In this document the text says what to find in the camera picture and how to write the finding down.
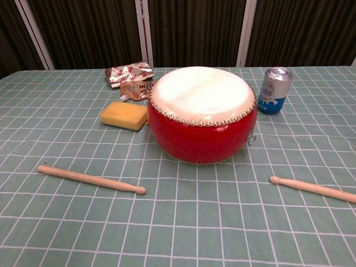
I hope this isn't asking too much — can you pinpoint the wooden drumstick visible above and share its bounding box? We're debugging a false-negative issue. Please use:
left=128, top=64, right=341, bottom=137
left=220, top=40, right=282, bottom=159
left=37, top=165, right=147, bottom=195
left=268, top=175, right=356, bottom=204

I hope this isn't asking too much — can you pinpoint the red drum with white skin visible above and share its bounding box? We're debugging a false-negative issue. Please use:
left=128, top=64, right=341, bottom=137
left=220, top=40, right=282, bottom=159
left=146, top=66, right=258, bottom=166

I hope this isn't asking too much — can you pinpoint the green grid cutting mat table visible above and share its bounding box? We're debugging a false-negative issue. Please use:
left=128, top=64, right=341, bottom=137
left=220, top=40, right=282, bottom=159
left=0, top=66, right=356, bottom=267

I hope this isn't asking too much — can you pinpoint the yellow sponge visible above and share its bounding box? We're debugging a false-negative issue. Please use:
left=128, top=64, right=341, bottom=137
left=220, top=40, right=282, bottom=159
left=99, top=101, right=149, bottom=132

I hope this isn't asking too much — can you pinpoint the brown sauce pouch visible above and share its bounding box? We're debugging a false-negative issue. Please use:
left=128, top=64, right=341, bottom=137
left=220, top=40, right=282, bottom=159
left=118, top=80, right=157, bottom=102

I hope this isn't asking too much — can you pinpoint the silver red snack wrapper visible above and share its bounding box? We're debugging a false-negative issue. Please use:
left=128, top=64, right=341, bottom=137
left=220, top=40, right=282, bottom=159
left=104, top=61, right=155, bottom=90

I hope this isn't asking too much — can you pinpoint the dark ribbed partition panel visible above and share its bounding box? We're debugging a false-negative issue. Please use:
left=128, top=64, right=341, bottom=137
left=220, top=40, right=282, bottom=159
left=145, top=0, right=248, bottom=68
left=244, top=0, right=356, bottom=68
left=26, top=0, right=144, bottom=71
left=0, top=0, right=46, bottom=80

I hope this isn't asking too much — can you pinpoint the blue silver drink can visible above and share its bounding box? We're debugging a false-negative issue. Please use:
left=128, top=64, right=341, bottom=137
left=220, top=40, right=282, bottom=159
left=257, top=66, right=294, bottom=115

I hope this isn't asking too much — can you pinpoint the white partition frame post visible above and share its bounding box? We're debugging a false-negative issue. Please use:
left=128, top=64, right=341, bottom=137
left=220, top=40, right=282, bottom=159
left=236, top=0, right=258, bottom=67
left=135, top=0, right=155, bottom=68
left=16, top=0, right=56, bottom=71

